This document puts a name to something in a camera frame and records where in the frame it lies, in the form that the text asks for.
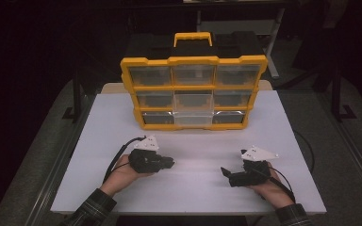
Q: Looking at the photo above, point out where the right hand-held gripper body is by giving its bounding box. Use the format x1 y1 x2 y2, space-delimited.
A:
229 145 280 188

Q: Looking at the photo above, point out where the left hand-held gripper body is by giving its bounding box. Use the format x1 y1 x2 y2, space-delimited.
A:
128 135 165 174

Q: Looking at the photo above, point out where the clear plastic drawer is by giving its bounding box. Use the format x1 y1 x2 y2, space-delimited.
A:
173 89 215 127

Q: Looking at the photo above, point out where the yellow black organizer cabinet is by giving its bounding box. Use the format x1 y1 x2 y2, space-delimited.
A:
120 31 269 132

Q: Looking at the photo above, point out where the person's right hand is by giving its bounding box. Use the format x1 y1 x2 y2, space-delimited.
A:
247 178 291 210

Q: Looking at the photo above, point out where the person's left hand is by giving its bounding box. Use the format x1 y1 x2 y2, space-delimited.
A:
102 153 155 196

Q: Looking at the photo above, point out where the set of clear drawers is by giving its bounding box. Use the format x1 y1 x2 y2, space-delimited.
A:
128 64 262 125

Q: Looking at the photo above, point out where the black metal stand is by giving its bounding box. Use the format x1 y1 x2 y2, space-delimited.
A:
330 60 358 122
61 70 88 124

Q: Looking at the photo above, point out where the white-legged desk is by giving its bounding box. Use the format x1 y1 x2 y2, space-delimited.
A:
182 0 288 80

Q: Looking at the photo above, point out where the left hand-held gripper black cable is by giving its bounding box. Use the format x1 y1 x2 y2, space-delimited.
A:
102 135 148 185

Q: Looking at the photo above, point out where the hand-held gripper black cable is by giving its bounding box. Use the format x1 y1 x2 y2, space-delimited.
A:
268 166 297 204
102 135 148 185

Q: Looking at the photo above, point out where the right hand-held gripper black cable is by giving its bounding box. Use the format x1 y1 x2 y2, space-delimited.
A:
268 166 297 204

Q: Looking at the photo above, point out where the thin black cable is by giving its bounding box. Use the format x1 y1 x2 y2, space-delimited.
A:
292 129 315 174

